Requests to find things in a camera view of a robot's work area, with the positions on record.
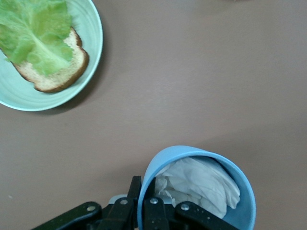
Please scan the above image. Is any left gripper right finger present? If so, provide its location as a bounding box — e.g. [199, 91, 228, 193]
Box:
[143, 182, 231, 230]

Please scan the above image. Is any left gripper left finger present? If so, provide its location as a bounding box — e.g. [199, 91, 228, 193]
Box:
[31, 176, 142, 230]

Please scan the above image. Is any white paper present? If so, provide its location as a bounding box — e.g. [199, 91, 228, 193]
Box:
[154, 157, 241, 220]

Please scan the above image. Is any blue plastic cup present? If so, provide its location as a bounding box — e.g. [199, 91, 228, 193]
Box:
[137, 145, 257, 230]

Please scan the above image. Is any toasted bread slice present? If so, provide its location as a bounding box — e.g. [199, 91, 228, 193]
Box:
[0, 26, 90, 93]

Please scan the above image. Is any pale green plate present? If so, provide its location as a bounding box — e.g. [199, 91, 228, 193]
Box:
[0, 0, 104, 112]

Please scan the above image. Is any green lettuce leaf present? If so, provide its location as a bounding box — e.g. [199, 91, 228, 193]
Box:
[0, 0, 74, 77]

